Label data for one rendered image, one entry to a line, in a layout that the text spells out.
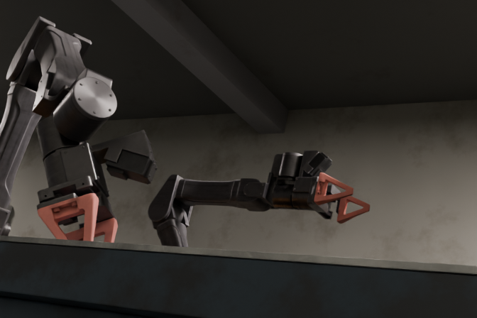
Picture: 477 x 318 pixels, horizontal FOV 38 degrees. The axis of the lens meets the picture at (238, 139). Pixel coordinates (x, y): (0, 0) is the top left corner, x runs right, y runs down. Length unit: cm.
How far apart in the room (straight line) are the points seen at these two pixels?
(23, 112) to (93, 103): 35
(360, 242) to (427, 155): 67
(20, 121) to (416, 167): 345
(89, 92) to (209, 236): 406
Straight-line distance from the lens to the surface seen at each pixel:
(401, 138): 451
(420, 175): 436
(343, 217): 156
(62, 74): 94
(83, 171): 85
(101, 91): 85
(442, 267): 33
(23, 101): 117
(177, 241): 167
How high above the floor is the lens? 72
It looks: 22 degrees up
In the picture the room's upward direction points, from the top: 13 degrees clockwise
